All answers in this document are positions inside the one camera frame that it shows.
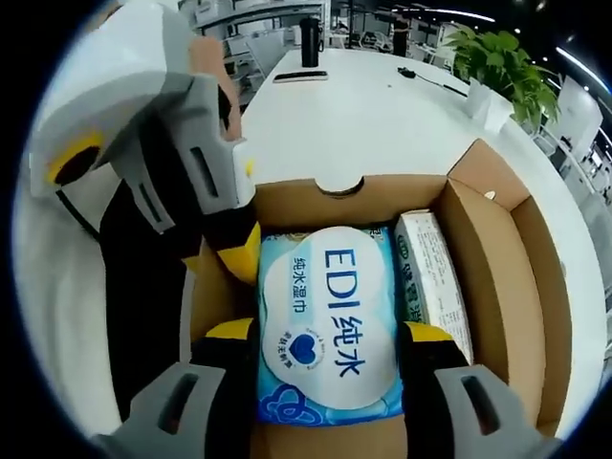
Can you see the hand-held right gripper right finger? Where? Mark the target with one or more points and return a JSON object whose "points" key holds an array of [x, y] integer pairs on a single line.
{"points": [[526, 425]]}

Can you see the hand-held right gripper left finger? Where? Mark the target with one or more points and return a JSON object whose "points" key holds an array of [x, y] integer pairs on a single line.
{"points": [[124, 430]]}

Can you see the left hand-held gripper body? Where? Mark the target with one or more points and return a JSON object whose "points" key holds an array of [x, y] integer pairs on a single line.
{"points": [[119, 72]]}

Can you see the brown cardboard shoe box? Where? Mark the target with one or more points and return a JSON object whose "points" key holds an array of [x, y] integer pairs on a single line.
{"points": [[507, 287]]}

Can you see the white printed carton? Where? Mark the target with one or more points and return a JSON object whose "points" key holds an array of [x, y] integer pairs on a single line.
{"points": [[430, 272]]}

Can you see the blue wet wipes pack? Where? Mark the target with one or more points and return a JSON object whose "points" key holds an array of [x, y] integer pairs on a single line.
{"points": [[330, 306]]}

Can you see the person's left hand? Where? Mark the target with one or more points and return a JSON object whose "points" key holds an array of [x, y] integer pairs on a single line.
{"points": [[232, 115]]}

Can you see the black smartphone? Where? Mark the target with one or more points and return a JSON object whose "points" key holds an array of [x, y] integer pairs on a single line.
{"points": [[300, 76]]}

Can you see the grey metal shelving rack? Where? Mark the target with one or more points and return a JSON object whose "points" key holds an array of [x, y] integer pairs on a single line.
{"points": [[248, 14]]}

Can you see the black thermos bottle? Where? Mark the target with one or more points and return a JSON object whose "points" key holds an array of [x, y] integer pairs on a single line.
{"points": [[310, 43]]}

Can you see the green potted plant white pot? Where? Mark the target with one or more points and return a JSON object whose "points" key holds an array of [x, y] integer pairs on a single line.
{"points": [[502, 62]]}

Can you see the white square pillar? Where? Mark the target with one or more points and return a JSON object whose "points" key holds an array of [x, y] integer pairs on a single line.
{"points": [[578, 110]]}

